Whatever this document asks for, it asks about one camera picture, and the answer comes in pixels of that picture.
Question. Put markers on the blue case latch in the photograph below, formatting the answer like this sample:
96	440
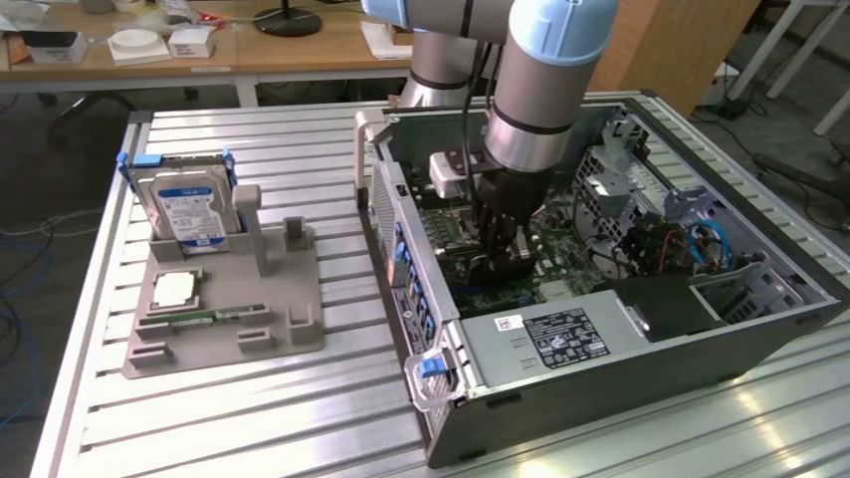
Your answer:
428	367

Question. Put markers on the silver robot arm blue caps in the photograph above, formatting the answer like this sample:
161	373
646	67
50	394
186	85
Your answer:
531	99

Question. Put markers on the open black PC case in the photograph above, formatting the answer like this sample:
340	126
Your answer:
631	393

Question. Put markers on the CPU socket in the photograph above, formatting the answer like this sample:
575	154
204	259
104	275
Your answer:
464	229

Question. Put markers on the silver chipset heat sink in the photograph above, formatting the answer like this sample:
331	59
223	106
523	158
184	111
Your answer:
556	293

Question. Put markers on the grey parts rack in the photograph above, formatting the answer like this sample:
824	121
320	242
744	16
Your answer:
212	358

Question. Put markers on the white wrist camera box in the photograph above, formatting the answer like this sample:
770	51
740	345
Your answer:
445	176

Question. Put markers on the silver CPU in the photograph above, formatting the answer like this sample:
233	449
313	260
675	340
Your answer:
173	289

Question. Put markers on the black floor stand leg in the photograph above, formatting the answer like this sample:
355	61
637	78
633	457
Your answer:
803	171

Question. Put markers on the green RAM stick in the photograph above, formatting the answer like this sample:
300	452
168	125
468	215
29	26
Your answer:
219	314

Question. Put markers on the white round moulded part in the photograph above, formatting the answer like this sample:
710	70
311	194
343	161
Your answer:
136	50

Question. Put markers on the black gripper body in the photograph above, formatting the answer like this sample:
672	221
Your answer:
513	191

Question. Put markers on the white paper stack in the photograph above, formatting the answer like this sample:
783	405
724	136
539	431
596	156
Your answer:
384	45

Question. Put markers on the white labelled cardboard box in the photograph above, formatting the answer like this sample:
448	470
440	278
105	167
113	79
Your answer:
192	45

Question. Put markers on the green motherboard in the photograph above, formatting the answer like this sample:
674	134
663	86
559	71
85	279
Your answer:
564	251

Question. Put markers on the hard disk blue bracket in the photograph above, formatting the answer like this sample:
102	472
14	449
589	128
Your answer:
185	209

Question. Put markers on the silver power supply black label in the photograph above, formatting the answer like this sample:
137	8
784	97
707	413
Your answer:
504	348

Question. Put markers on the wooden desk white frame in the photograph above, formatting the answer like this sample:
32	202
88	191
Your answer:
319	55
98	72

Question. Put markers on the black round lamp base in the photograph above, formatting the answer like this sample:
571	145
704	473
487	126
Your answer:
288	25

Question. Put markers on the white box dark lid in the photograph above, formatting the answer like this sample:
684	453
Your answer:
56	52

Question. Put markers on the wooden cabinet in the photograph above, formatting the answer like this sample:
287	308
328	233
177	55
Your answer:
676	50

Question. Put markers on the white table frame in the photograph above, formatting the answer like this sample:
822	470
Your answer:
763	48

